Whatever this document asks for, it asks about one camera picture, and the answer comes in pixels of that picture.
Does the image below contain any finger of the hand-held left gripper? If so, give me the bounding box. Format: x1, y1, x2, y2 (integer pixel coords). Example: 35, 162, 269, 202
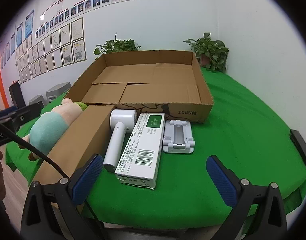
14, 102, 43, 131

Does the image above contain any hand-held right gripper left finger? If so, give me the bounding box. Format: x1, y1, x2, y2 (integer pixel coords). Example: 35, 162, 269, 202
20, 153, 105, 240

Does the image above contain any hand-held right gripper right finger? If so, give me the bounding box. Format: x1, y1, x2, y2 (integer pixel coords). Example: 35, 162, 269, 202
206, 155, 288, 240

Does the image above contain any pink pig plush toy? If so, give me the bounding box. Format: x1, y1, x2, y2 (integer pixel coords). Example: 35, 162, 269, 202
22, 99, 87, 161

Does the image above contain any long brown cardboard box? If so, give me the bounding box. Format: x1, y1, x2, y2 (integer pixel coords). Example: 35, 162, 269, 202
30, 104, 115, 214

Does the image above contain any white hair dryer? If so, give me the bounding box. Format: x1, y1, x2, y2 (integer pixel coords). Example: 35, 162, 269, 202
103, 109, 137, 173

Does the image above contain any large cardboard box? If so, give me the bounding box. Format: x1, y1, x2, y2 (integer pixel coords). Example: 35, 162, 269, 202
64, 49, 215, 123

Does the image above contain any grey stool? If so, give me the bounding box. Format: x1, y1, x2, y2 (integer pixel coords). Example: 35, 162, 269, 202
28, 94, 46, 107

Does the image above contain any black cabinet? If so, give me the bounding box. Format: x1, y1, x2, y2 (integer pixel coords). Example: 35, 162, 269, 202
8, 81, 26, 108

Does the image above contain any grey radiator unit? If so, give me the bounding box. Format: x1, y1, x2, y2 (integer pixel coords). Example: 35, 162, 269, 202
46, 82, 71, 103

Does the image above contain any white and green carton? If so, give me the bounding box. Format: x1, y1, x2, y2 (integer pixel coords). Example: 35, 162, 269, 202
114, 112, 166, 190

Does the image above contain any white phone stand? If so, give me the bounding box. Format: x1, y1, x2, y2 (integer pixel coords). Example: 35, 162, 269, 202
162, 120, 195, 154

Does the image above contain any black rectangular device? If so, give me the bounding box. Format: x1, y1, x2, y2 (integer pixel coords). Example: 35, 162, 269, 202
290, 129, 306, 169

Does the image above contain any bushy potted plant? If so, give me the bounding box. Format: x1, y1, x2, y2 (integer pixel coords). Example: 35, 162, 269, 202
94, 32, 141, 61

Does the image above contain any row of portrait photos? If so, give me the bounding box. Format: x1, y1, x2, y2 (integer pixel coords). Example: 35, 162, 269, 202
34, 0, 142, 39

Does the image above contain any potted plant with brown pot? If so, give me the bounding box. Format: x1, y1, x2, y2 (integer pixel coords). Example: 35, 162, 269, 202
183, 32, 230, 73

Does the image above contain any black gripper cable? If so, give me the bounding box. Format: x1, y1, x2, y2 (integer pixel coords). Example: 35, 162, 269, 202
0, 119, 69, 180

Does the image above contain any wall of framed certificates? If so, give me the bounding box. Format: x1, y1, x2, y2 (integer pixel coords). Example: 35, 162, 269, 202
0, 17, 87, 84

